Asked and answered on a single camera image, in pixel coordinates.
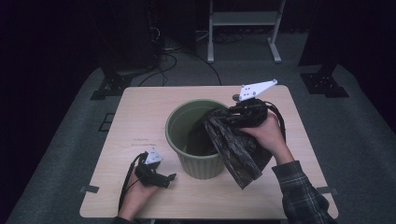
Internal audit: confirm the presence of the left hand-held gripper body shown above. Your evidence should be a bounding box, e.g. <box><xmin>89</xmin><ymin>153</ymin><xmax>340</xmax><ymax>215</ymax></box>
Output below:
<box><xmin>134</xmin><ymin>147</ymin><xmax>172</xmax><ymax>189</ymax></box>

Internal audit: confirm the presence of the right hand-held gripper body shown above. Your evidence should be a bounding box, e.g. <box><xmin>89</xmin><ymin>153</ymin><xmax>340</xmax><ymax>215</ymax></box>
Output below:
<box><xmin>238</xmin><ymin>78</ymin><xmax>278</xmax><ymax>129</ymax></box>

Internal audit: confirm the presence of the green plastic waste bin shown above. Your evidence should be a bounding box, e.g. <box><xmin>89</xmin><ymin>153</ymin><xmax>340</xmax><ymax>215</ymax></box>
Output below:
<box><xmin>164</xmin><ymin>98</ymin><xmax>232</xmax><ymax>180</ymax></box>

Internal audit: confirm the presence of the black plastic garbage bag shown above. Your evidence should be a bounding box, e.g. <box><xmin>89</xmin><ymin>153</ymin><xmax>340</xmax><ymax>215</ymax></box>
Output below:
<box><xmin>186</xmin><ymin>106</ymin><xmax>275</xmax><ymax>190</ymax></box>

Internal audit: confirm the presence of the person's left hand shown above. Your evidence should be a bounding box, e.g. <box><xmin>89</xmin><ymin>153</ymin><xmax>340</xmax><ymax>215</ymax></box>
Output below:
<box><xmin>120</xmin><ymin>169</ymin><xmax>160</xmax><ymax>216</ymax></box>

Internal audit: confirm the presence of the person's right hand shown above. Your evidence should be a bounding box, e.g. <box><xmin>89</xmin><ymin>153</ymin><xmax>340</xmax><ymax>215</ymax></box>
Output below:
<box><xmin>241</xmin><ymin>111</ymin><xmax>290</xmax><ymax>159</ymax></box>

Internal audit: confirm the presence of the black stand base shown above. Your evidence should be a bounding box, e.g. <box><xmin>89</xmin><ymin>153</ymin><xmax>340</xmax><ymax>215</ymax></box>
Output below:
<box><xmin>90</xmin><ymin>63</ymin><xmax>134</xmax><ymax>101</ymax></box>
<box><xmin>300</xmin><ymin>62</ymin><xmax>349</xmax><ymax>99</ymax></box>

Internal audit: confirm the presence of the left hand-held gripper cable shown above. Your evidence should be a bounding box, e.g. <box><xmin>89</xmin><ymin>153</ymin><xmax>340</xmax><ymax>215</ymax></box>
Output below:
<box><xmin>118</xmin><ymin>152</ymin><xmax>149</xmax><ymax>211</ymax></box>

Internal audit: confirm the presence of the hand-held gripper cable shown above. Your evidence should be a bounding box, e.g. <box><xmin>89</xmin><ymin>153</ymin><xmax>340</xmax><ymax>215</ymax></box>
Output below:
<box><xmin>118</xmin><ymin>152</ymin><xmax>149</xmax><ymax>211</ymax></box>
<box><xmin>263</xmin><ymin>101</ymin><xmax>287</xmax><ymax>141</ymax></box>

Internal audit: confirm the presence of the right hand-held gripper cable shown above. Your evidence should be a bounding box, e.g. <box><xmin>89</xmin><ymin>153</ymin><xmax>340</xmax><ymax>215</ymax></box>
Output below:
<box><xmin>263</xmin><ymin>101</ymin><xmax>287</xmax><ymax>141</ymax></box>

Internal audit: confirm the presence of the long black floor cable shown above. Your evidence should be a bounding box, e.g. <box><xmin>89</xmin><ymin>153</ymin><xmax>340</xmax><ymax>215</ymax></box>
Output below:
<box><xmin>169</xmin><ymin>49</ymin><xmax>223</xmax><ymax>87</ymax></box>

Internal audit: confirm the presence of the looped black floor cable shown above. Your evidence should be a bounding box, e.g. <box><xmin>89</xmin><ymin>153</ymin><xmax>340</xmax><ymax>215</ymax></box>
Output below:
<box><xmin>138</xmin><ymin>52</ymin><xmax>178</xmax><ymax>88</ymax></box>

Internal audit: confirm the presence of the white metal stand frame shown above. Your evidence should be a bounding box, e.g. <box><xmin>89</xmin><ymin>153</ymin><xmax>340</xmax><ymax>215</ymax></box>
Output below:
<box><xmin>206</xmin><ymin>0</ymin><xmax>287</xmax><ymax>64</ymax></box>

